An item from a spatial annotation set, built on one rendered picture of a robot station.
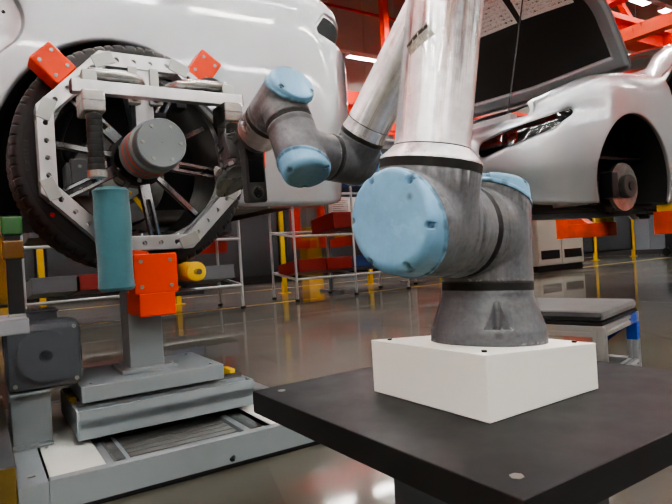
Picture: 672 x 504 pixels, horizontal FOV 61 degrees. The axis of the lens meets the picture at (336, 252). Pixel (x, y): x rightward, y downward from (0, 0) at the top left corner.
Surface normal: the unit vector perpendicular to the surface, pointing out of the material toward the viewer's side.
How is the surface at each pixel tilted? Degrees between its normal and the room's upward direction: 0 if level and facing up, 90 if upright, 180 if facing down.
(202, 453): 90
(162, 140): 90
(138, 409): 90
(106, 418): 90
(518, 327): 68
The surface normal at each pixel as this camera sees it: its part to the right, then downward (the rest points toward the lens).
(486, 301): -0.23, -0.40
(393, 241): -0.70, 0.05
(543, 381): 0.55, -0.04
